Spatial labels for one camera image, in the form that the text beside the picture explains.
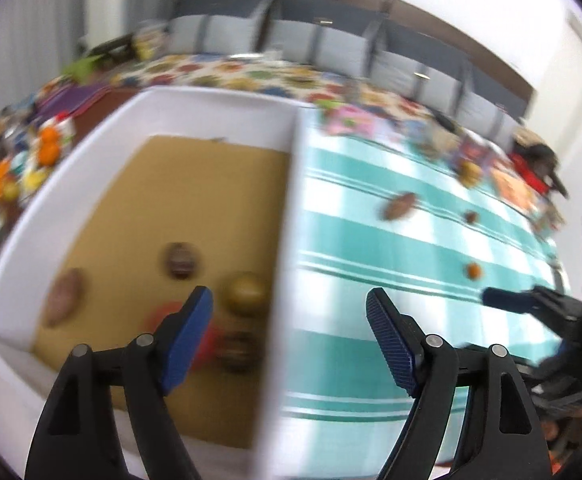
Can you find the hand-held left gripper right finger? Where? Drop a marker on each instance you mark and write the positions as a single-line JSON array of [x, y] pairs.
[[391, 345]]

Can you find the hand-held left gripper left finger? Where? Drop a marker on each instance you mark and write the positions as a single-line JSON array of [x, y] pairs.
[[188, 340]]

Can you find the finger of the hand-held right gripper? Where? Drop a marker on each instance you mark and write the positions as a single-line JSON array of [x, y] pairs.
[[531, 371], [506, 299]]

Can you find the red apple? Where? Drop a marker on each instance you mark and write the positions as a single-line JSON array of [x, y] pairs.
[[211, 341]]

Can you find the dark avocado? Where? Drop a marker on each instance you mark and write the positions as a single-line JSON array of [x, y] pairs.
[[238, 352]]

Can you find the round green fruit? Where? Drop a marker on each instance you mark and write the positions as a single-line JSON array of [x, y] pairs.
[[469, 173], [247, 293]]

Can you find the dark brown date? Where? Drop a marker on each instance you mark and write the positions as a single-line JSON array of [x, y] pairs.
[[181, 259]]

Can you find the brown sweet potato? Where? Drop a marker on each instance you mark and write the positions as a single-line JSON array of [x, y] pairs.
[[65, 297], [399, 205]]

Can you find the white cardboard box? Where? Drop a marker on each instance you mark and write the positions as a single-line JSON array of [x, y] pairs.
[[196, 195]]

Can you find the small orange kumquat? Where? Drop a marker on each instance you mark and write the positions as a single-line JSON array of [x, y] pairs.
[[473, 271]]

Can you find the teal checked tablecloth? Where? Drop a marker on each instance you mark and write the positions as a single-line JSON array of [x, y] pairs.
[[351, 270]]

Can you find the small brown round fruit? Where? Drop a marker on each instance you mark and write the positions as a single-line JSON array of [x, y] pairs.
[[470, 216]]

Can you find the black bag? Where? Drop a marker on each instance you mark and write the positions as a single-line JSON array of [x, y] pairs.
[[536, 154]]

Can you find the colourful card box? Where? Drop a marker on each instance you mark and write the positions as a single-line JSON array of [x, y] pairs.
[[473, 152]]

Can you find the orange fruit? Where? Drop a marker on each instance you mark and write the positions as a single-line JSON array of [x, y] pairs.
[[49, 137]]

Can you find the colourful patterned blanket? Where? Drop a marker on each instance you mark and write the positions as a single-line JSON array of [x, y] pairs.
[[251, 75]]

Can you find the green toy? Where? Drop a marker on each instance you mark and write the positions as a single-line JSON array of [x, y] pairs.
[[83, 66]]

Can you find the yellow snack bag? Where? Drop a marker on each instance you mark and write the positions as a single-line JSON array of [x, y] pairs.
[[148, 41]]

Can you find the grey sofa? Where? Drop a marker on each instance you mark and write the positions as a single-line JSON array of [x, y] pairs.
[[296, 35]]

